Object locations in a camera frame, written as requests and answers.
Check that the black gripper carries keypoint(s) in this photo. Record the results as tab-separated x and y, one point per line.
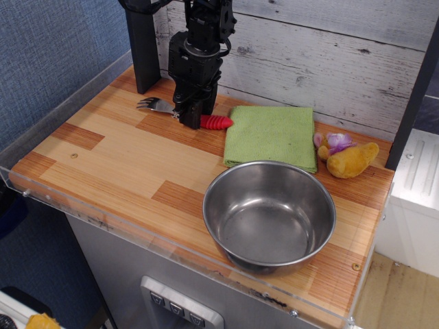
195	72

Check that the red-handled metal spork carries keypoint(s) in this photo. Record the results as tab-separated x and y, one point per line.
208	121

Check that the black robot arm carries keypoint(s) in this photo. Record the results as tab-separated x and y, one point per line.
206	21

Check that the yellow plush toy with flower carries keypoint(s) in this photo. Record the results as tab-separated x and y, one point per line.
343	157

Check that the stainless steel bowl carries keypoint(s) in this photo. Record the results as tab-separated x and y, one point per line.
268	217

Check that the dark vertical post left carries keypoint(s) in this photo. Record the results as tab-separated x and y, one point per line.
144	51

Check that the clear acrylic edge guard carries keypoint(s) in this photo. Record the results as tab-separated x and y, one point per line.
143	177

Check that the yellow object bottom left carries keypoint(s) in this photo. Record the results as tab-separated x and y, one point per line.
42	321

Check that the dark vertical post right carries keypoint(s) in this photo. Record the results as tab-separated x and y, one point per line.
419	90

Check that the green folded cloth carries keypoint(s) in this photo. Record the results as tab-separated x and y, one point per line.
283	134

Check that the grey cabinet with button panel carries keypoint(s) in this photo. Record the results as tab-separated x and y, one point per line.
145	289

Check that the white side unit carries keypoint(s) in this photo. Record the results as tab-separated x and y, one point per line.
408	232

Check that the dark vertical post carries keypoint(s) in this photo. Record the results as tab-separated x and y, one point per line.
419	90
144	51

